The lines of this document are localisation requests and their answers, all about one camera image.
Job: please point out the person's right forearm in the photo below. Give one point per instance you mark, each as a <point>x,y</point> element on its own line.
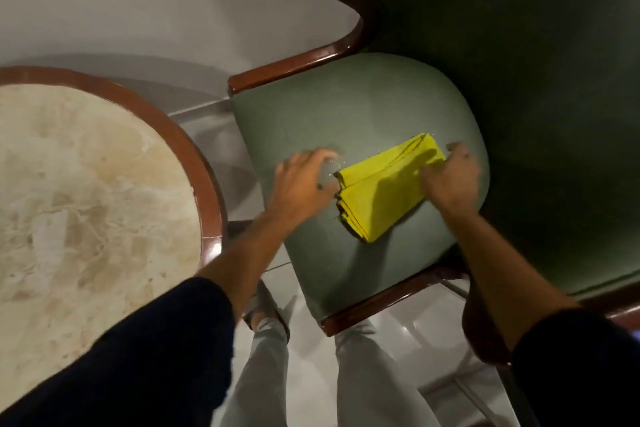
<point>505,276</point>

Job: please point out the person's right thumb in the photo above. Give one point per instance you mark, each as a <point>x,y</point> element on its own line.
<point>429,177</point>

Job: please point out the person's dark sleeve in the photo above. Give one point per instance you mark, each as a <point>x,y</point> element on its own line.
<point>145,361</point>
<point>575,371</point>

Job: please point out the round marble wood-rimmed table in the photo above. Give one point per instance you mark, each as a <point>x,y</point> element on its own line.
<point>90,221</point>

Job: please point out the yellow cloth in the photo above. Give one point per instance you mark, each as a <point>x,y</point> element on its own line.
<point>385,186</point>

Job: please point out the light grey trousers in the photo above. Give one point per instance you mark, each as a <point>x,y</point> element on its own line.
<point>370,381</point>

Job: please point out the green upholstered wooden armchair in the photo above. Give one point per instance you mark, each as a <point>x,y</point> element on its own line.
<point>540,91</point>

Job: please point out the person's left hand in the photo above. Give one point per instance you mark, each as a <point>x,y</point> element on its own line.
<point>295,191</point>

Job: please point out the person's left dark sleeve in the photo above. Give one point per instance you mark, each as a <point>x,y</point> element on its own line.
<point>145,361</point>

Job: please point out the person's right dark sleeve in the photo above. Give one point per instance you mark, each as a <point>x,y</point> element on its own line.
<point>575,371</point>

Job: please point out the person's left forearm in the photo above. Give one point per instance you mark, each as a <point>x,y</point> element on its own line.
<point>240,261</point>

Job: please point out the grey shoe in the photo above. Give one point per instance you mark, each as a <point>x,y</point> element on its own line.
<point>262,306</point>

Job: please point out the person's right hand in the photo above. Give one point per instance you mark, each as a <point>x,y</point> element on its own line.
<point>454,186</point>

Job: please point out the person's left thumb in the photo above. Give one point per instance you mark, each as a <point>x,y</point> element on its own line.
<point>328,188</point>

